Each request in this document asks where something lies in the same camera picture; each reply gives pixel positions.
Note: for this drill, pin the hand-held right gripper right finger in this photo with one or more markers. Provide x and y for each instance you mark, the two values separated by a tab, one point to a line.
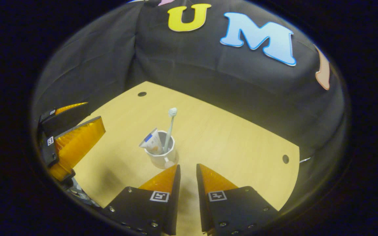
200	196

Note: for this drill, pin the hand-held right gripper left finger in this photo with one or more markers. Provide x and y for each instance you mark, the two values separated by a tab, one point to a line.
175	196

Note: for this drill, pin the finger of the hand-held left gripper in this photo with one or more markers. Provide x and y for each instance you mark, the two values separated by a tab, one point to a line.
77	141
67	118

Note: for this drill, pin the white toothpaste tube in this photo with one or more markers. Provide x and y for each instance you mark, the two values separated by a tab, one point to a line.
153	142

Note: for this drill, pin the pale blue toothbrush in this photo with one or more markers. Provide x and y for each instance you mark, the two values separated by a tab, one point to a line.
172	112

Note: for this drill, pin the round black desktop hole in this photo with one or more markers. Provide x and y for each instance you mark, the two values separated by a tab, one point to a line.
142	94

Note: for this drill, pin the small white strip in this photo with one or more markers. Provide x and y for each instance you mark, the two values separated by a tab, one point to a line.
304	160

